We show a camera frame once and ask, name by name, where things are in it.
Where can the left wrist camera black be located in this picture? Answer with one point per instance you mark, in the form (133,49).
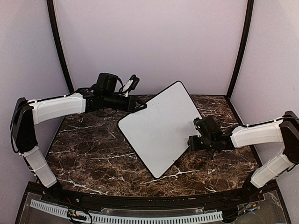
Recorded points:
(107,82)

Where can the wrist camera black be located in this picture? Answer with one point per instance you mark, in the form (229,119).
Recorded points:
(207,127)
(107,82)

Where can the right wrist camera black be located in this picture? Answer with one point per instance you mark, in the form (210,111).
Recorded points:
(207,127)

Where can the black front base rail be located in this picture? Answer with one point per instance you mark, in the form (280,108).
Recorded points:
(223,200)

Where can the right black frame post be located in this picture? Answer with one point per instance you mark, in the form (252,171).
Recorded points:
(241,50)

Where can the white slotted cable duct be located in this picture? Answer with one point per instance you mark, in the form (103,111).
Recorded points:
(116,216)

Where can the black frame post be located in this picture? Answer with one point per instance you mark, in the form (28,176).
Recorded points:
(241,50)
(58,44)

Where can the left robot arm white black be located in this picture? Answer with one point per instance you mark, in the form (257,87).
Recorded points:
(30,113)

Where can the left black frame post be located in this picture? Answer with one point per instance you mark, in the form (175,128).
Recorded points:
(58,44)

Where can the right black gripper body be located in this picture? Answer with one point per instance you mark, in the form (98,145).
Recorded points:
(207,143)

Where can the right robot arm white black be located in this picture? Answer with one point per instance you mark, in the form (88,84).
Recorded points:
(284,129)

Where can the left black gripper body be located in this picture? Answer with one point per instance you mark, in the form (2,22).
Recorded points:
(110,103)

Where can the white whiteboard with black frame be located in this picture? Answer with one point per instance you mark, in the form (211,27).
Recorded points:
(159,133)

